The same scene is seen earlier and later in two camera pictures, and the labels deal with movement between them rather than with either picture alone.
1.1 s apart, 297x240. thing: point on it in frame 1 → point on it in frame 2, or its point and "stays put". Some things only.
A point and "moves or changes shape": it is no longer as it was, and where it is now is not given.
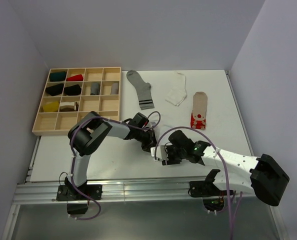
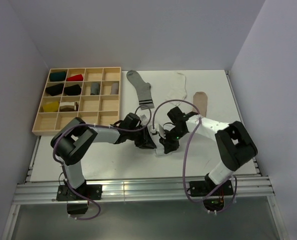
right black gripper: (170, 161) → (169, 146)
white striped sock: (163, 124) moves or changes shape
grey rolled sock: (95, 88) stays put
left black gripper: (150, 142) stays put
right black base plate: (206, 188) stays put
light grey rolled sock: (115, 88) stays put
